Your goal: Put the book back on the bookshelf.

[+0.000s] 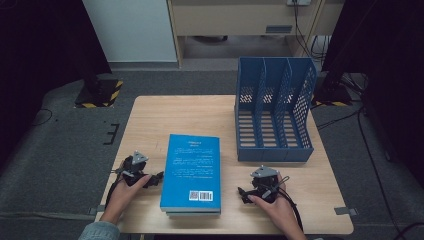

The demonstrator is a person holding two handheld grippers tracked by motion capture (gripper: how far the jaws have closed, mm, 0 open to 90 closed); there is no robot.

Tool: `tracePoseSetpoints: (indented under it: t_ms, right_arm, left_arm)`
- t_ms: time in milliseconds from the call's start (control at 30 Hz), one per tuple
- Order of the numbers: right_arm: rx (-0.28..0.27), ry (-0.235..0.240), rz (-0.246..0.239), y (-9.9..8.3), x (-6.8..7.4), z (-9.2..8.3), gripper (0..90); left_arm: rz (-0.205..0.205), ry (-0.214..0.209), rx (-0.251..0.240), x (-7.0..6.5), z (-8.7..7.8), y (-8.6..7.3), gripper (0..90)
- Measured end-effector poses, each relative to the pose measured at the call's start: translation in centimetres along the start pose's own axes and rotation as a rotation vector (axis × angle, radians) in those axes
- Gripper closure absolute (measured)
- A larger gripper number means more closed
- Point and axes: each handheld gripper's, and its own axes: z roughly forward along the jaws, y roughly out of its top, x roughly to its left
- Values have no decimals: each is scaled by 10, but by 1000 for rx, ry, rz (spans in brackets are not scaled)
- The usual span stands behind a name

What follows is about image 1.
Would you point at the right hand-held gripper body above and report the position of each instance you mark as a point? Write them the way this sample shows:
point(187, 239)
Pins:
point(266, 183)

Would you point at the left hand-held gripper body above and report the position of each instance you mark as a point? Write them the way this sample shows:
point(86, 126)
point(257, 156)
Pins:
point(133, 166)

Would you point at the bright blue book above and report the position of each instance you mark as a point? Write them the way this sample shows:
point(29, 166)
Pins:
point(193, 170)

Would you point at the blue plastic file rack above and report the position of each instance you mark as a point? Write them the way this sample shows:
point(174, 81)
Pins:
point(273, 133)

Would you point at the dark teal illustrated book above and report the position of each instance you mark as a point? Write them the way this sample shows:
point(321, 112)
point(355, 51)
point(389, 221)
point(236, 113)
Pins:
point(193, 215)

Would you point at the person's right hand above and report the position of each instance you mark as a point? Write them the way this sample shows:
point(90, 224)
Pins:
point(283, 213)

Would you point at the person's left hand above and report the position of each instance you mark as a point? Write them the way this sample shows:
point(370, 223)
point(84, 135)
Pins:
point(120, 198)

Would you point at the grey tape strip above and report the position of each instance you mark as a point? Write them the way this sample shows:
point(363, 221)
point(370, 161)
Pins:
point(345, 210)
point(96, 210)

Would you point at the black stand base striped edge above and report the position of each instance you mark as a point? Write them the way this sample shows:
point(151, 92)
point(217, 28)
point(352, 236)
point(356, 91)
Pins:
point(100, 95)
point(333, 95)

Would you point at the white cabinet panel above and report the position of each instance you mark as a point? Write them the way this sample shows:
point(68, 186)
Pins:
point(133, 30)

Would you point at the black curtain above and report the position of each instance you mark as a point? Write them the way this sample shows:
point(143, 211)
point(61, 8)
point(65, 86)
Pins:
point(390, 50)
point(40, 50)

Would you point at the grey desk label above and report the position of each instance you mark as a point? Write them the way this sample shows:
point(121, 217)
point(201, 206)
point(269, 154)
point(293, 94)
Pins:
point(278, 29)

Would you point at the white power strip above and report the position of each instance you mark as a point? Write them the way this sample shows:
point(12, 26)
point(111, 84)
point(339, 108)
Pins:
point(299, 2)

